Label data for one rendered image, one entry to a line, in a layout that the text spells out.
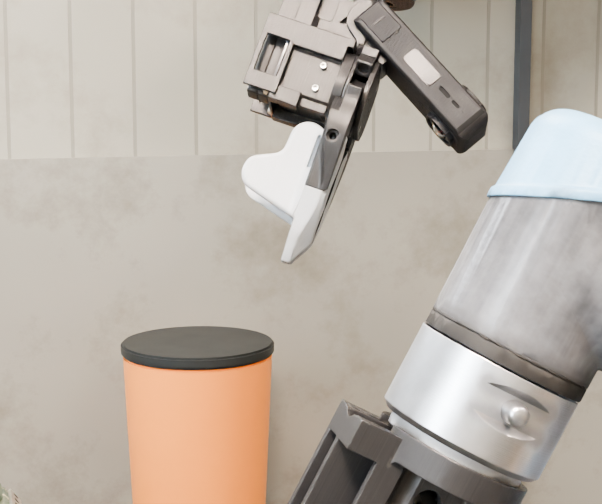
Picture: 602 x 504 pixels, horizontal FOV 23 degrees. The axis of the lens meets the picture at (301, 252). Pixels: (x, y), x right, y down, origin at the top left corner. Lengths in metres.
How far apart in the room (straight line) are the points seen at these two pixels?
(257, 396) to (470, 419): 3.75
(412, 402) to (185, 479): 3.74
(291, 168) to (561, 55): 4.17
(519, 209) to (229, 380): 3.67
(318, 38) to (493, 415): 0.43
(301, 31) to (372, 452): 0.43
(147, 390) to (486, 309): 3.72
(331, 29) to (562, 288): 0.44
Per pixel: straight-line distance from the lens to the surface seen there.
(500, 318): 0.60
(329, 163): 0.95
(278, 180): 0.96
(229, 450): 4.33
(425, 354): 0.62
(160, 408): 4.30
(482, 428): 0.60
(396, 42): 0.98
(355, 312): 4.96
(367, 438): 0.61
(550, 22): 5.10
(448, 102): 0.97
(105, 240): 4.76
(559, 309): 0.60
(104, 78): 4.73
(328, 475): 0.63
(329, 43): 0.97
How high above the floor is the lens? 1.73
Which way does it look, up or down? 9 degrees down
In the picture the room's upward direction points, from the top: straight up
